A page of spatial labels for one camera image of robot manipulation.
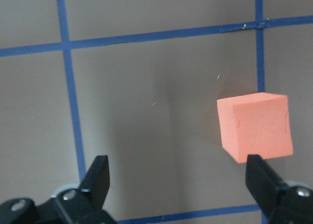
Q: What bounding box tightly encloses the orange foam cube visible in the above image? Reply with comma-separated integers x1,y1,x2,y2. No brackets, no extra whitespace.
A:
217,92,293,163

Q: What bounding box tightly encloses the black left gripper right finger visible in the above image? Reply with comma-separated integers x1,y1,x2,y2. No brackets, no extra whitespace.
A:
245,155,289,209

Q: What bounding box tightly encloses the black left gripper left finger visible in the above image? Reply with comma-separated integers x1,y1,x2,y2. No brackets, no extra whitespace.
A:
78,156,110,209

